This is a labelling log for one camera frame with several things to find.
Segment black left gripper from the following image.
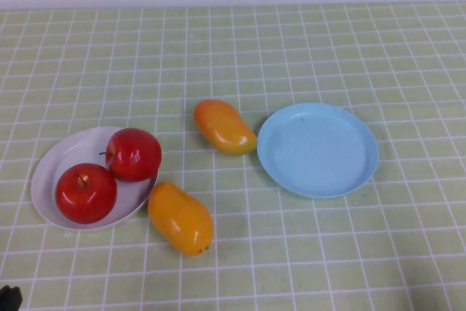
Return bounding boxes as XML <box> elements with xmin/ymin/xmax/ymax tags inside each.
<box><xmin>0</xmin><ymin>284</ymin><xmax>23</xmax><ymax>311</ymax></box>

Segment shiny red plastic apple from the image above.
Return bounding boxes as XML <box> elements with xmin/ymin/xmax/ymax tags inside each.
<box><xmin>55</xmin><ymin>162</ymin><xmax>118</xmax><ymax>224</ymax></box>
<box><xmin>99</xmin><ymin>127</ymin><xmax>162</xmax><ymax>183</ymax></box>

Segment plain yellow-orange mango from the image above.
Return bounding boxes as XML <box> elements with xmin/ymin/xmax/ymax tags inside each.
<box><xmin>147</xmin><ymin>181</ymin><xmax>214</xmax><ymax>257</ymax></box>

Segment orange mango with red blush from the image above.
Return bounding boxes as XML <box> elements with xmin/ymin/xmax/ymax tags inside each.
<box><xmin>192</xmin><ymin>98</ymin><xmax>258</xmax><ymax>156</ymax></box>

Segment white round plastic plate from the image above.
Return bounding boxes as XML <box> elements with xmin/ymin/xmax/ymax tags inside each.
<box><xmin>31</xmin><ymin>127</ymin><xmax>160</xmax><ymax>232</ymax></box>

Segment light blue round plate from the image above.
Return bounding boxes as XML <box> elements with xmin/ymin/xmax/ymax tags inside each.
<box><xmin>256</xmin><ymin>102</ymin><xmax>379</xmax><ymax>200</ymax></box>

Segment green white checkered tablecloth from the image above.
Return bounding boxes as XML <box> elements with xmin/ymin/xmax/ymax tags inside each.
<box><xmin>0</xmin><ymin>3</ymin><xmax>466</xmax><ymax>311</ymax></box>

